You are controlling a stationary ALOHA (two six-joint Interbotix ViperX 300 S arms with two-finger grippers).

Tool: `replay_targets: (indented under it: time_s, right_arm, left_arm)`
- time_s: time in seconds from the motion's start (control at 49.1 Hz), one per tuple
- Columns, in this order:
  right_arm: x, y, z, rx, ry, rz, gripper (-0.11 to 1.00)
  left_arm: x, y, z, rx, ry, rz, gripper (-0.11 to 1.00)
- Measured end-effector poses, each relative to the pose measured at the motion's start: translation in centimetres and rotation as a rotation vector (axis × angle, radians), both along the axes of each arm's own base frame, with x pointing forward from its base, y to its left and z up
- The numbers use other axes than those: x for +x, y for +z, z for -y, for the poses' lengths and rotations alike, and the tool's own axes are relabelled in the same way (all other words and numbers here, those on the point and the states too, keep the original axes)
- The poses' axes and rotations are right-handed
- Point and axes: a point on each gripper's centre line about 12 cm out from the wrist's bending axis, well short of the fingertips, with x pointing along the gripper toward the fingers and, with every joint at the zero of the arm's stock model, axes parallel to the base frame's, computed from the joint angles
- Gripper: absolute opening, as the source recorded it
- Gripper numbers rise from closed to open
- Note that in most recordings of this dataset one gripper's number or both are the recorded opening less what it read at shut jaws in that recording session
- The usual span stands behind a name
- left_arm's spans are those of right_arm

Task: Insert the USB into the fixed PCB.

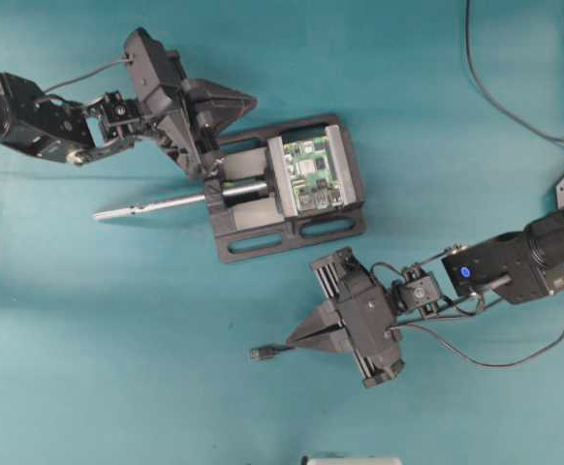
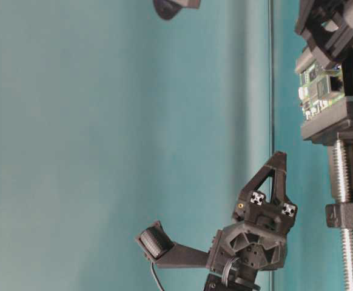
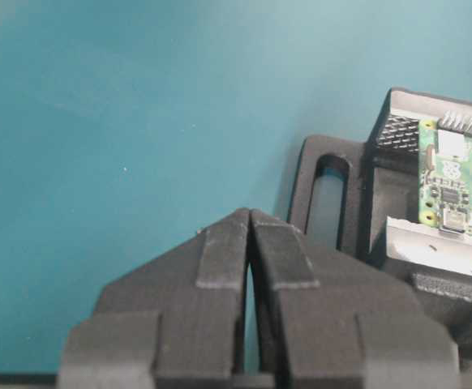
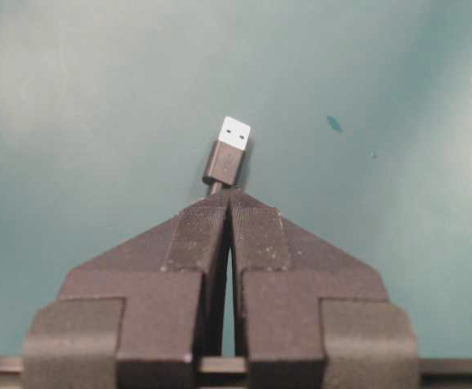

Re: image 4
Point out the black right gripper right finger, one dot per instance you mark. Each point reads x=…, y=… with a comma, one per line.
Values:
x=312, y=315

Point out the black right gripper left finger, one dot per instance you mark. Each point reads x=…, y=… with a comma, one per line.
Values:
x=135, y=316

